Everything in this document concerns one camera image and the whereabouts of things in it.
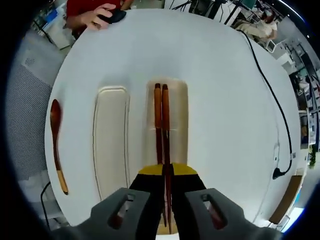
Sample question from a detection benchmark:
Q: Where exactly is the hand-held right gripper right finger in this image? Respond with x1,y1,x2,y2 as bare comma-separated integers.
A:
170,163,276,240

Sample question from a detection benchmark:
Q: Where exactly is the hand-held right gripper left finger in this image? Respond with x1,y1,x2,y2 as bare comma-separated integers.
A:
74,164,165,240

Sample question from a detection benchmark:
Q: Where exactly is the beige cutlery case lid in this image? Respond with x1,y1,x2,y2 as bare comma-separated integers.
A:
92,86,131,201

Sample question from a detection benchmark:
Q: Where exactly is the beige cutlery case base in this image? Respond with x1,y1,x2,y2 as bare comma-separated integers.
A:
143,77,189,168

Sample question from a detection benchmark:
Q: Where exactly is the dark wooden chopstick utensil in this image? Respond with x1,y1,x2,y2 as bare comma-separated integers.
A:
161,84,174,227
153,83,164,166

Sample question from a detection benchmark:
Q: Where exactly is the brown wooden spoon utensil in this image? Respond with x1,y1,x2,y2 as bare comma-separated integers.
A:
50,99,69,196

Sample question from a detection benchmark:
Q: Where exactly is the brown cardboard box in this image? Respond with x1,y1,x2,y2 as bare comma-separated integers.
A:
268,174,304,225

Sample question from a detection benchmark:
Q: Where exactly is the black computer mouse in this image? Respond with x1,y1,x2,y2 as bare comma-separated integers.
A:
97,9,127,25

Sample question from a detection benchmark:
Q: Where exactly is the thin black cable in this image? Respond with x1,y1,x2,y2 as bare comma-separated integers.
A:
40,180,52,227

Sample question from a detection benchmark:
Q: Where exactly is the black power cable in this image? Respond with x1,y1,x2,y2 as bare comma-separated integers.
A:
236,29,294,180

